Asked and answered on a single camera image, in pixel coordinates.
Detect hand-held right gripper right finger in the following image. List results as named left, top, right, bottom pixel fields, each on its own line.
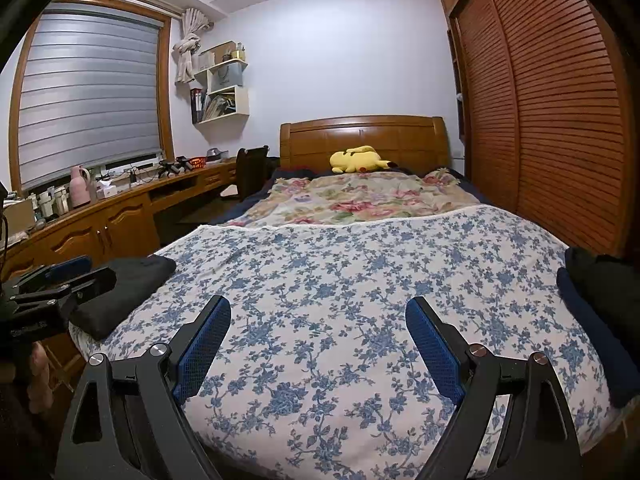
left=405, top=296, right=583, bottom=480

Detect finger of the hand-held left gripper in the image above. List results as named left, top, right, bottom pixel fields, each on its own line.
left=0, top=255, right=93, bottom=301
left=10, top=266, right=117, bottom=318

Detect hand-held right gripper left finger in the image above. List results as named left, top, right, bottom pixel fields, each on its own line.
left=55, top=295, right=232, bottom=480

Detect black buttoned coat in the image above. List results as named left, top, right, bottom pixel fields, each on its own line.
left=565, top=246, right=640, bottom=311

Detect person's left hand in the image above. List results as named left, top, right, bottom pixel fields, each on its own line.
left=27, top=342, right=55, bottom=413

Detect folded grey garment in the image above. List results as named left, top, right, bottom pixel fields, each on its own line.
left=69, top=256, right=177, bottom=339

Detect row of white bottles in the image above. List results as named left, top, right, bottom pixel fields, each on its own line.
left=27, top=187, right=68, bottom=221

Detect cardboard box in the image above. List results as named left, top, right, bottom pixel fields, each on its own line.
left=0, top=199, right=36, bottom=233

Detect wooden desk cabinet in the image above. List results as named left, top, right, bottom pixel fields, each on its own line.
left=0, top=157, right=238, bottom=386

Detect pink thermos jug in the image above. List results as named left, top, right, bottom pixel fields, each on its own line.
left=70, top=165, right=93, bottom=208

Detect blue floral bed sheet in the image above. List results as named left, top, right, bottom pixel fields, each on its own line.
left=70, top=205, right=626, bottom=480

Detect black device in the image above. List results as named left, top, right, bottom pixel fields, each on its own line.
left=157, top=157, right=193, bottom=177

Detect folded navy garment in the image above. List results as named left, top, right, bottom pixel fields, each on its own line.
left=556, top=266, right=640, bottom=408

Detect grey window blind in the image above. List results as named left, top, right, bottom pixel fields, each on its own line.
left=20, top=10, right=163, bottom=191

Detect pink floral quilt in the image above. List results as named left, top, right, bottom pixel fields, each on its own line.
left=225, top=167, right=481, bottom=228

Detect dark wooden chair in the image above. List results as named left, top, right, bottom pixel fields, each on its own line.
left=220, top=145, right=271, bottom=201

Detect navy bedding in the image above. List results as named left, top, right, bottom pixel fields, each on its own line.
left=270, top=165, right=316, bottom=183

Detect yellow plush toy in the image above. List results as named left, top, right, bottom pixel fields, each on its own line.
left=329, top=145, right=393, bottom=175

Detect wooden bed headboard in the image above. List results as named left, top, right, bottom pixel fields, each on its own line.
left=280, top=116, right=451, bottom=178

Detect leaning books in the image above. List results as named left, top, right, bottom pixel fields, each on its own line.
left=204, top=94, right=236, bottom=121

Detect tied beige curtain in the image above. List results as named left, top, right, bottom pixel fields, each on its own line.
left=172, top=7, right=213, bottom=83

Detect grey paper bag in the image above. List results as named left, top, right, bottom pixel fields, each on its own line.
left=209, top=62, right=245, bottom=92

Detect wooden louvered wardrobe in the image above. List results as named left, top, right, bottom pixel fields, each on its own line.
left=437, top=0, right=636, bottom=258

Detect wooden window frame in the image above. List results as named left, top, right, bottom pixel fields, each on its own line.
left=10, top=0, right=176, bottom=193

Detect white wall shelf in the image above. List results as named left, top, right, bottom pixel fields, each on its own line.
left=190, top=41, right=250, bottom=126

